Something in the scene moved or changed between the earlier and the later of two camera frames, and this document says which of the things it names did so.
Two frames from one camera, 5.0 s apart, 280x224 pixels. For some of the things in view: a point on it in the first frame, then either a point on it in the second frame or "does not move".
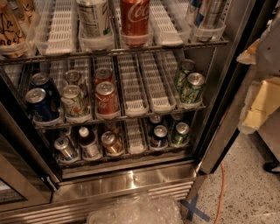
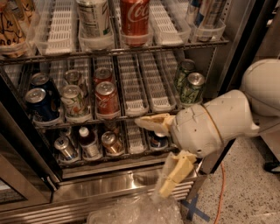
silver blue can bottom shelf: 64,146 does not move
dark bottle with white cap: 89,144 does not move
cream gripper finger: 262,100 → 194,131
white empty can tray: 133,86 does not move
